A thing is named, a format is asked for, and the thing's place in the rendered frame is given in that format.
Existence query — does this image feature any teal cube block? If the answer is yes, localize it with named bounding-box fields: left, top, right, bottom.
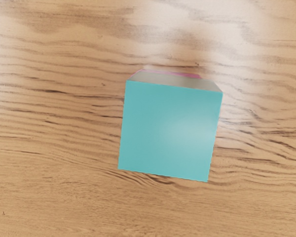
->
left=117, top=73, right=223, bottom=183

